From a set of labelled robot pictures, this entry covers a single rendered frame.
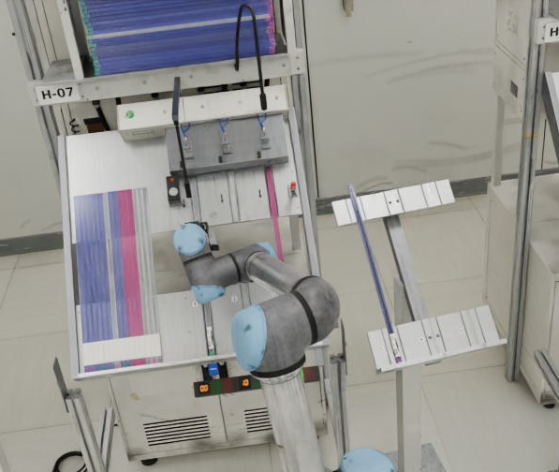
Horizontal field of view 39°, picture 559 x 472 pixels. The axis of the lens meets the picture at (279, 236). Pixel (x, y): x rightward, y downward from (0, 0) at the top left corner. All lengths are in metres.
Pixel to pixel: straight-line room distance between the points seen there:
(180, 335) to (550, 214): 1.42
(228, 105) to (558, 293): 1.21
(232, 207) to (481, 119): 2.16
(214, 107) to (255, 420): 1.09
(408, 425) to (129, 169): 1.16
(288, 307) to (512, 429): 1.57
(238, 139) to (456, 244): 1.87
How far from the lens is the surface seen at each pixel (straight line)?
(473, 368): 3.17
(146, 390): 2.64
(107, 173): 2.33
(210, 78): 2.26
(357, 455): 1.77
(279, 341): 1.51
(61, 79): 2.28
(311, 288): 1.56
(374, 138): 4.04
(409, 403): 2.47
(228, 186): 2.27
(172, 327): 2.18
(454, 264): 3.75
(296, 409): 1.59
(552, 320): 2.72
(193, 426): 2.74
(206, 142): 2.26
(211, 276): 1.87
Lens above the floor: 2.07
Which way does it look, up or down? 31 degrees down
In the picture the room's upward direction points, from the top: 6 degrees counter-clockwise
